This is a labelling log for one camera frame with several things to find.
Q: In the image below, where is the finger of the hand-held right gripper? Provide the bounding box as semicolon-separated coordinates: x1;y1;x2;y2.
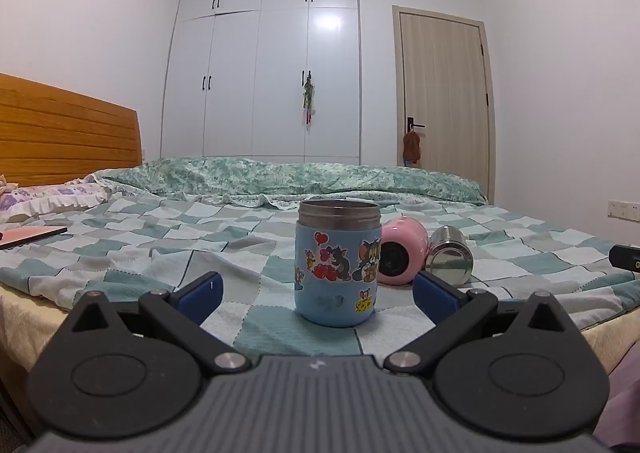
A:
609;244;640;274

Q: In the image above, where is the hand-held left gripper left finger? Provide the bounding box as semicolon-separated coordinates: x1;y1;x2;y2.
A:
65;271;251;377

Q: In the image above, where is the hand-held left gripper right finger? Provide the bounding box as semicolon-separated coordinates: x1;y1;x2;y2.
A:
384;271;576;377

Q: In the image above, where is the blue cartoon sticker cup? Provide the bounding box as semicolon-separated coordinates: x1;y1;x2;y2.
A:
293;200;383;329

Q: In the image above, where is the stainless steel cup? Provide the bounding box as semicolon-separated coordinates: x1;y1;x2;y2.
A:
425;226;474;285

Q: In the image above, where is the pink cup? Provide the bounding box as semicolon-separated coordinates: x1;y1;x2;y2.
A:
376;216;431;286

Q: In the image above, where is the green checkered bed sheet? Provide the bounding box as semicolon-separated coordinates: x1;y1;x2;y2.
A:
0;193;640;365

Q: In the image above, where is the brown plush toy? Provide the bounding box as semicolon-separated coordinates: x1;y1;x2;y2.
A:
403;129;422;168

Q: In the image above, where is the green floral quilt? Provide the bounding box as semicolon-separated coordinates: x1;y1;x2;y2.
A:
95;156;489;212

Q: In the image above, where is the purple cloth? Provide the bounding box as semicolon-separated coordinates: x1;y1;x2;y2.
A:
597;353;640;453

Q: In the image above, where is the purple floral pillow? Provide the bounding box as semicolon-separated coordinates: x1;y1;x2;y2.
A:
0;176;123;225

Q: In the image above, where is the beige mattress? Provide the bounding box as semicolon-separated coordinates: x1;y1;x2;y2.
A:
0;280;640;434

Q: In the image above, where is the pink book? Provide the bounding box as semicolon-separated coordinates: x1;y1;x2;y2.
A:
0;226;69;251

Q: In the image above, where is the wooden headboard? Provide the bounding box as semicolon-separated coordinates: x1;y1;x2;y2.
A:
0;73;142;188

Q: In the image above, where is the beige wooden door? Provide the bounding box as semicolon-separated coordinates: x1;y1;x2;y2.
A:
392;6;497;205

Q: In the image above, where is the green hanging ornament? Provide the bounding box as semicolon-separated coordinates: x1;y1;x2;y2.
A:
301;77;318;127

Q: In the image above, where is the white wardrobe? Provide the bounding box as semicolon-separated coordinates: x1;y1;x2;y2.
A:
160;0;362;165

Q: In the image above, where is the white wall socket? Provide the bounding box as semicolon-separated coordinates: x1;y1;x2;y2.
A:
607;200;640;223

